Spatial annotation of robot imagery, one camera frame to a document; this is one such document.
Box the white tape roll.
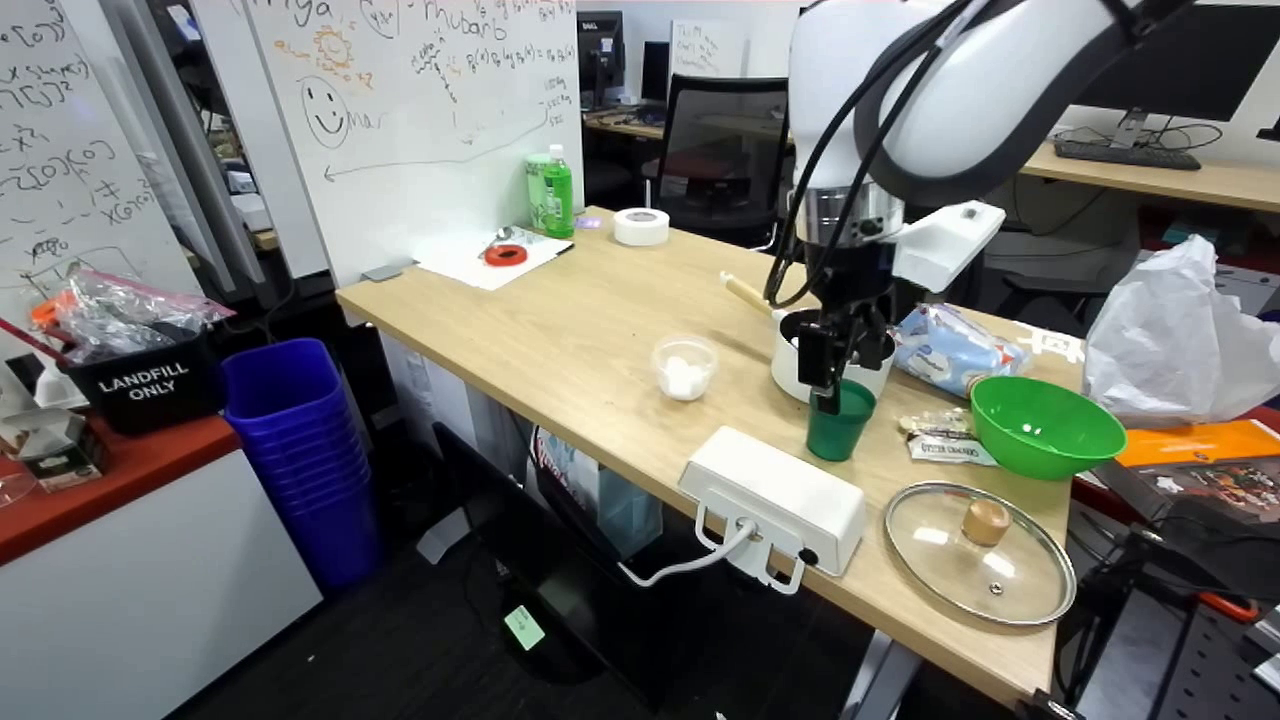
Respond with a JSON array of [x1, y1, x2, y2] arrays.
[[612, 208, 667, 250]]

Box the white rectangular box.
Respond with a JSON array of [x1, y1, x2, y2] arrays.
[[676, 428, 868, 576]]

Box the black landfill bin on shelf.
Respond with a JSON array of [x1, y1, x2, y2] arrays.
[[69, 338, 226, 436]]

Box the stacked blue bins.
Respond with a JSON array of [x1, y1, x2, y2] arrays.
[[221, 338, 381, 593]]

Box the large whiteboard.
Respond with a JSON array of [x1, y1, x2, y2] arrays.
[[244, 0, 583, 283]]

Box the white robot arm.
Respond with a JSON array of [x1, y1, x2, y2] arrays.
[[786, 0, 1278, 399]]

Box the small clear snack packet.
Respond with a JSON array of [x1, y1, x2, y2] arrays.
[[898, 409, 987, 464]]

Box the red tape roll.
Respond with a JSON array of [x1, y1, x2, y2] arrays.
[[481, 240, 529, 270]]

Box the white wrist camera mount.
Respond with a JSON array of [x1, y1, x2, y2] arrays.
[[893, 201, 1004, 293]]

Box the black computer monitor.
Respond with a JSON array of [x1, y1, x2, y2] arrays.
[[1053, 6, 1280, 173]]

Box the red top white cabinet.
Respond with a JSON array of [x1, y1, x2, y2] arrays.
[[0, 422, 322, 720]]

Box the white plastic bag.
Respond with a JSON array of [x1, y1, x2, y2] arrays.
[[1084, 235, 1280, 423]]

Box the black office chair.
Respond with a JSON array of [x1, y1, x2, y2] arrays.
[[653, 76, 789, 243]]

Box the bright green plastic bowl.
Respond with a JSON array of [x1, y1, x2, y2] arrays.
[[970, 375, 1130, 480]]

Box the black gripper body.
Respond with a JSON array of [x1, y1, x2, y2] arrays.
[[807, 240, 898, 312]]

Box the orange folder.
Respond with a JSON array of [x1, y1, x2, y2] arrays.
[[1121, 422, 1280, 469]]

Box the blue white snack bag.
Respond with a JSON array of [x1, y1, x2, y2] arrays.
[[893, 305, 1034, 395]]

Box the glass pot lid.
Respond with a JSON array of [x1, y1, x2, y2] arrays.
[[879, 484, 1075, 630]]

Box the green soap bottle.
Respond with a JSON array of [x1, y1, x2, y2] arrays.
[[523, 143, 575, 240]]

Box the dark green plastic cup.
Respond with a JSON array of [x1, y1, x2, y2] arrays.
[[804, 382, 877, 461]]

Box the small clear plastic container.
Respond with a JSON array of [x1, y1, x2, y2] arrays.
[[653, 338, 719, 399]]

